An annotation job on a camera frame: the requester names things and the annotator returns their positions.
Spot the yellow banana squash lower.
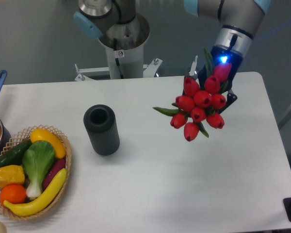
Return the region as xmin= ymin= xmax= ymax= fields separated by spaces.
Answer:
xmin=3 ymin=168 xmax=67 ymax=217

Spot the woven wicker basket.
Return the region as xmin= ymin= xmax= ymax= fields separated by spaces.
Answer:
xmin=0 ymin=125 xmax=72 ymax=220

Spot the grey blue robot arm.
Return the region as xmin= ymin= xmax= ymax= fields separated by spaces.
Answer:
xmin=73 ymin=0 xmax=270 ymax=105

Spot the purple eggplant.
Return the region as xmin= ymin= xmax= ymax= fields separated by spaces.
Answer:
xmin=43 ymin=158 xmax=66 ymax=190

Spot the red tulip bouquet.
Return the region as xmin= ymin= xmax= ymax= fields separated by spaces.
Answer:
xmin=152 ymin=47 xmax=232 ymax=143

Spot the dark grey ribbed vase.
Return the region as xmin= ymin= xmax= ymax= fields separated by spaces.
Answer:
xmin=83 ymin=104 xmax=120 ymax=156

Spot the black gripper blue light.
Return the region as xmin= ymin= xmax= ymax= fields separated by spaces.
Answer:
xmin=198 ymin=47 xmax=243 ymax=114

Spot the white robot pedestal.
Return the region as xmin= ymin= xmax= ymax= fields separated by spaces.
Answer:
xmin=99 ymin=13 xmax=150 ymax=79

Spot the green cucumber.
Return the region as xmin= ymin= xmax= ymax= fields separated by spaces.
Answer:
xmin=0 ymin=140 xmax=32 ymax=167

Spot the white base bracket left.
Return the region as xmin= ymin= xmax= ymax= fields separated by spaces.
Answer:
xmin=74 ymin=64 xmax=110 ymax=82

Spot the green bok choy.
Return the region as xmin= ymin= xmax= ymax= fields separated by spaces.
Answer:
xmin=22 ymin=140 xmax=55 ymax=200

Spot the orange fruit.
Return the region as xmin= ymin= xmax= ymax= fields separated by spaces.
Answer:
xmin=0 ymin=184 xmax=27 ymax=205

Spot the yellow bell pepper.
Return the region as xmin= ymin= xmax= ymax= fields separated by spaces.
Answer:
xmin=0 ymin=165 xmax=25 ymax=188

